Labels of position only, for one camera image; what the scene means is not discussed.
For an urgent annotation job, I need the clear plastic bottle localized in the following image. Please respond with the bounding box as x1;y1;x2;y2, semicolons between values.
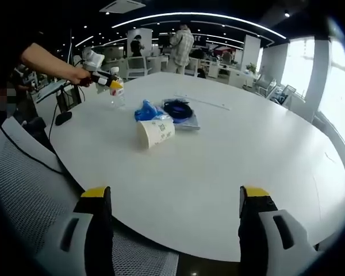
108;66;127;110

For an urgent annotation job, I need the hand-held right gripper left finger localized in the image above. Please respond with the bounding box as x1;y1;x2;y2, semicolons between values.
39;186;116;276

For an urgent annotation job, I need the white table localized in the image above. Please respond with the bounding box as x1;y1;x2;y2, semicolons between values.
44;71;345;263

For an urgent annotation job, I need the ceiling air conditioner unit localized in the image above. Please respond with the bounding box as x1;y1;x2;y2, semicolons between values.
99;0;147;14

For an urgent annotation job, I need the white paper cup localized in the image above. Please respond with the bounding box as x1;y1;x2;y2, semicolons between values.
136;118;176;151

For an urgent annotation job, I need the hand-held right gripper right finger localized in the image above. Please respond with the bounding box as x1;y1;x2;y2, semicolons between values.
237;185;320;276

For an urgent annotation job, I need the thin black cable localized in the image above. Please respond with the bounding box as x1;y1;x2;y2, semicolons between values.
0;86;67;175

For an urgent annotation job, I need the white office chair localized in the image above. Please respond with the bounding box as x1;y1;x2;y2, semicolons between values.
126;56;152;80

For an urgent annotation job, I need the silver bag with blue item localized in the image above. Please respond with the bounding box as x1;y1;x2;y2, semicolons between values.
160;97;201;132

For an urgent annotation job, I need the grey mesh office chair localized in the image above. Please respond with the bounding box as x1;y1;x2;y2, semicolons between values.
0;116;181;276

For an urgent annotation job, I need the white power strip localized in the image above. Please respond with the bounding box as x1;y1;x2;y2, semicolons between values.
174;92;231;112

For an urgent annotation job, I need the black computer mouse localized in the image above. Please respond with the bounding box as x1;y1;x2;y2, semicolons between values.
55;111;73;126

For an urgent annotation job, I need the blue tissue packet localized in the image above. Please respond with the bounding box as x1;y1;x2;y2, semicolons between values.
133;99;164;123

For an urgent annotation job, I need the person's left hand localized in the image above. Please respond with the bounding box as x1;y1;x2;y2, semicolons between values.
66;66;92;86

